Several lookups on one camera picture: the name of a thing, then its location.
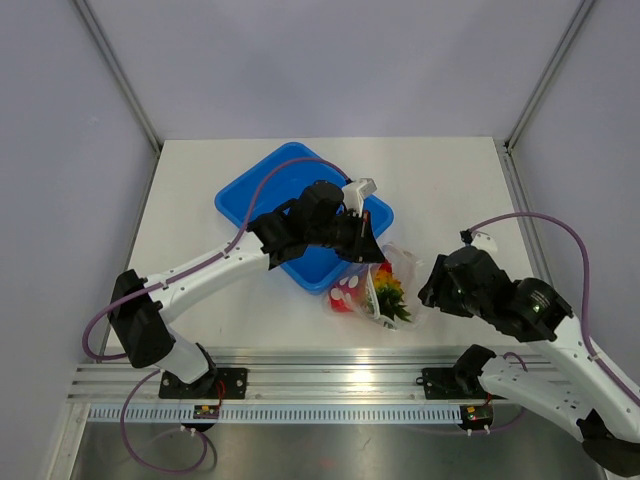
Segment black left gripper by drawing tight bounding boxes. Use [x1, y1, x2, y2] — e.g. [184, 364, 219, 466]
[306, 208, 385, 263]

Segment clear zip top bag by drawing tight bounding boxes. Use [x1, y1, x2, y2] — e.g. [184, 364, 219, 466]
[325, 242, 427, 331]

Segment dark red toy pomegranate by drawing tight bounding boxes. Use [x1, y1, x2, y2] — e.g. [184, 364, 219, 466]
[328, 275, 366, 313]

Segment orange toy pineapple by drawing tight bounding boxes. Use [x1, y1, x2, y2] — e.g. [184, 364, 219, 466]
[373, 263, 411, 322]

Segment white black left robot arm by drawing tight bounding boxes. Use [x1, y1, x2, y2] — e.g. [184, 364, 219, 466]
[107, 178, 385, 398]

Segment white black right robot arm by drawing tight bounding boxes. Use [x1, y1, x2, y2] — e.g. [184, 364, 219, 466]
[418, 246, 639, 478]

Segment blue plastic tray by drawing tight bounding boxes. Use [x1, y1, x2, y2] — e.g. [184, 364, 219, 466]
[214, 142, 394, 295]

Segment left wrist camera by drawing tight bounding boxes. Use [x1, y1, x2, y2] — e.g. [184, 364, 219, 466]
[342, 178, 377, 216]

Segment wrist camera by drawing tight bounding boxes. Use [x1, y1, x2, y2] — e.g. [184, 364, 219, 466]
[342, 178, 377, 216]
[460, 229, 498, 254]

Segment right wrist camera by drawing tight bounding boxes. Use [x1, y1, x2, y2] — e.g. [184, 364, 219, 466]
[460, 229, 498, 254]

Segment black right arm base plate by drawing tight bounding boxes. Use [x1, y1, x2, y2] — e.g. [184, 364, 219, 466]
[414, 367, 504, 400]

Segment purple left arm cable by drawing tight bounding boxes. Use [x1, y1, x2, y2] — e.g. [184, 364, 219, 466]
[79, 156, 353, 473]

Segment aluminium table edge rail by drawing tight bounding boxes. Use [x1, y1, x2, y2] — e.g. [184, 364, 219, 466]
[67, 349, 571, 404]

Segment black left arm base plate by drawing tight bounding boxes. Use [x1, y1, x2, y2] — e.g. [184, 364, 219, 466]
[159, 367, 249, 400]

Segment white slotted cable duct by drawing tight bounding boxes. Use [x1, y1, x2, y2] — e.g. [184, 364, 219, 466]
[87, 403, 462, 425]

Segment right aluminium frame post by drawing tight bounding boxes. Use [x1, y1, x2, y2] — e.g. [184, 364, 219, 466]
[504, 0, 599, 155]

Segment aluminium frame post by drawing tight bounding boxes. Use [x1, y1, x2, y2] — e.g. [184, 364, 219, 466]
[504, 0, 599, 155]
[70, 0, 163, 158]

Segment left aluminium frame post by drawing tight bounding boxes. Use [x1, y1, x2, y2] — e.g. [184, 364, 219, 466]
[70, 0, 163, 158]

